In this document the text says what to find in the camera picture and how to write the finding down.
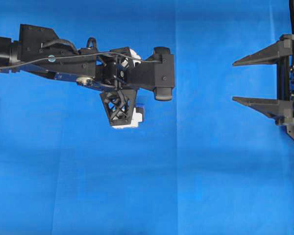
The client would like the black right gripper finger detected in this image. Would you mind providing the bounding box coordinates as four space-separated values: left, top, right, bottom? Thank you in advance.
232 96 293 125
233 39 292 66

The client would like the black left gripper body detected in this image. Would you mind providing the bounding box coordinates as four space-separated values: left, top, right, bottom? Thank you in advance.
100 51 161 127

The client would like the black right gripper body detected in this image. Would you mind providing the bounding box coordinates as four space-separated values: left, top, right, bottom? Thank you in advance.
275 34 294 126

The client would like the blue block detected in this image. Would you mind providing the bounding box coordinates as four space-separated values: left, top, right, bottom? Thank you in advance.
135 103 145 116

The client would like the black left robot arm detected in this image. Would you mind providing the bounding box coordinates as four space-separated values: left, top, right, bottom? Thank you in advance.
0 24 175 128

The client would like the blue table mat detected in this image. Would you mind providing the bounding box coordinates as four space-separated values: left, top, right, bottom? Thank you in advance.
0 0 294 235

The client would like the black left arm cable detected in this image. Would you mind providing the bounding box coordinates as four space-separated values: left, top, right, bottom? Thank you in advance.
0 36 162 73

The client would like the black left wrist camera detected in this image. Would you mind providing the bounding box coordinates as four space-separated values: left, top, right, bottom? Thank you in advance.
153 47 175 101

